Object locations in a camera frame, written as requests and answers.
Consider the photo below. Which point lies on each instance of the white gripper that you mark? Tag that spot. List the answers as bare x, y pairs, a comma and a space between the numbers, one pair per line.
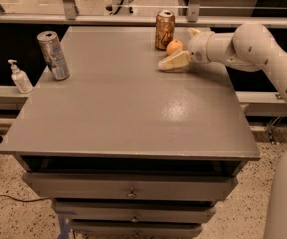
197, 48

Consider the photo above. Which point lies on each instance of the orange fruit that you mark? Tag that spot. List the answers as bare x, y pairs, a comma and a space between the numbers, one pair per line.
174, 46

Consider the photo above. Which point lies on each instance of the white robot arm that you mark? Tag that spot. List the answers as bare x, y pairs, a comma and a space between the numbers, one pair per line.
251, 48

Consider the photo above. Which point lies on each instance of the orange soda can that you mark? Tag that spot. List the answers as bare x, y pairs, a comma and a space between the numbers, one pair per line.
165, 25

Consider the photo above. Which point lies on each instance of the silver blue energy drink can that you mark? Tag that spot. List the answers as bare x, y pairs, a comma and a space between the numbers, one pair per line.
53, 54

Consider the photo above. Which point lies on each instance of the grey drawer cabinet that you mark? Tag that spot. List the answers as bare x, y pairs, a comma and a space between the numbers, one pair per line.
118, 113

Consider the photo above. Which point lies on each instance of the top grey drawer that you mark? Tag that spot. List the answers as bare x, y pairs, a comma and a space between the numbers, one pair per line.
131, 187

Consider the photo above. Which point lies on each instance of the grey drawer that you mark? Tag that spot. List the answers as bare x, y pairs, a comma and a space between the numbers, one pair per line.
134, 212
131, 187
136, 229

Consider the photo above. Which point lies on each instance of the white pump dispenser bottle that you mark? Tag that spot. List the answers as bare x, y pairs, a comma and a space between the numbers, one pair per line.
20, 78

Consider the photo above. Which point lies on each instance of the middle grey drawer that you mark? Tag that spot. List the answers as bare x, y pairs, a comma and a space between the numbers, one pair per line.
134, 212

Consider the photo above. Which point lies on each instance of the bottom grey drawer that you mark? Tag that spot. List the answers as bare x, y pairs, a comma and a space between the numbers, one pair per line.
136, 229

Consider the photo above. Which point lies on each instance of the metal railing frame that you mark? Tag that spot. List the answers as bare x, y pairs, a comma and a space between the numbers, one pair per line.
196, 13

